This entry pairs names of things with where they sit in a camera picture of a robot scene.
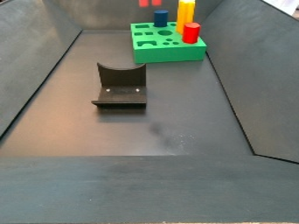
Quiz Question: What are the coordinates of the green foam shape board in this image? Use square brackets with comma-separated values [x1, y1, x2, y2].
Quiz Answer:
[131, 22, 207, 63]

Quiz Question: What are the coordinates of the yellow star prism peg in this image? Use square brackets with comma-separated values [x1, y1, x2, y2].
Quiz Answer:
[176, 0, 195, 34]

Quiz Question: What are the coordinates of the blue cylinder peg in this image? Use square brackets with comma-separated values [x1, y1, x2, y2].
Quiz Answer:
[154, 10, 168, 27]

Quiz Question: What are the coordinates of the black curved holder stand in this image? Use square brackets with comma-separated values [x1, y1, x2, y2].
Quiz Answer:
[91, 63, 147, 107]

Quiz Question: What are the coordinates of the red cylinder peg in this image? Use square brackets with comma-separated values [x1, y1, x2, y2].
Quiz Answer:
[182, 23, 202, 44]

